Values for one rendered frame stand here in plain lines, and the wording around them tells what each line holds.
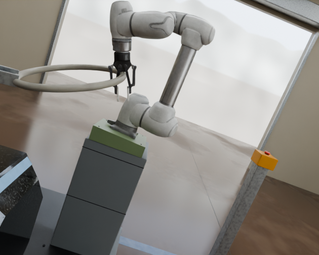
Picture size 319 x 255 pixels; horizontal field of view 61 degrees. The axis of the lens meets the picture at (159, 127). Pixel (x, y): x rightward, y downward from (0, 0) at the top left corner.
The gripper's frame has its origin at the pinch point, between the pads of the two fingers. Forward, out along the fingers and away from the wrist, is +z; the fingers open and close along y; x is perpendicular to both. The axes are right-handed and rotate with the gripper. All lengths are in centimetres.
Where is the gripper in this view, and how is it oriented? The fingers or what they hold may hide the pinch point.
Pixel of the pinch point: (122, 94)
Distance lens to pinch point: 134.6
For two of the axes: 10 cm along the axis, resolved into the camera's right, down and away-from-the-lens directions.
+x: 2.0, 3.8, -9.0
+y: -9.8, 0.5, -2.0
